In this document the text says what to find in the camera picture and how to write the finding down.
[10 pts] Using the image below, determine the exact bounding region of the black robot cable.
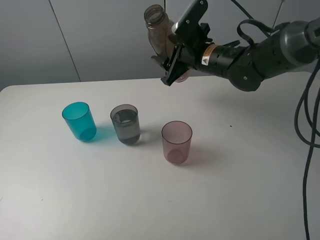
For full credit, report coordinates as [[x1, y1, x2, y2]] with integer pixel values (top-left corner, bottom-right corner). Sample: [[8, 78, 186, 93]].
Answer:
[[229, 0, 320, 240]]

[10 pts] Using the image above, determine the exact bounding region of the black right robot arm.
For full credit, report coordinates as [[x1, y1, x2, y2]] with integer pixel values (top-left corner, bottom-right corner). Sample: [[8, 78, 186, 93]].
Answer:
[[153, 19, 320, 92]]

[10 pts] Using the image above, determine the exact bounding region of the pink transparent plastic cup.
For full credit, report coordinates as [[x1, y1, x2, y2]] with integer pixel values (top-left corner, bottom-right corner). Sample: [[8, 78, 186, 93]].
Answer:
[[161, 120, 193, 165]]

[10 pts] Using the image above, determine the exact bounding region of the teal transparent plastic cup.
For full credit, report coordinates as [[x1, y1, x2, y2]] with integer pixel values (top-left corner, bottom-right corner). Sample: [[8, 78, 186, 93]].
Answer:
[[62, 102, 97, 142]]

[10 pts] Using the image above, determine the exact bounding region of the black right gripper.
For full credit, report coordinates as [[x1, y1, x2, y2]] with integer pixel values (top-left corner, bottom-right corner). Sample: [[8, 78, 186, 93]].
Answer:
[[151, 37, 213, 86]]

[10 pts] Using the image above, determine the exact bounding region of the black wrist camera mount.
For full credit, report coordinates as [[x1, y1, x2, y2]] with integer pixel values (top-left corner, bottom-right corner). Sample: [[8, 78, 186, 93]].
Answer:
[[172, 0, 210, 52]]

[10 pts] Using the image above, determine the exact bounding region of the grey transparent plastic cup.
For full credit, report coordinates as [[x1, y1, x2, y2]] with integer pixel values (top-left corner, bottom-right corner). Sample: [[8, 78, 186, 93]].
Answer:
[[110, 104, 141, 145]]

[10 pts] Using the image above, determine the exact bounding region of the brown transparent plastic bottle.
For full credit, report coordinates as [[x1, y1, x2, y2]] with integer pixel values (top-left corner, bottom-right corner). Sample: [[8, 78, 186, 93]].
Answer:
[[143, 4, 188, 83]]

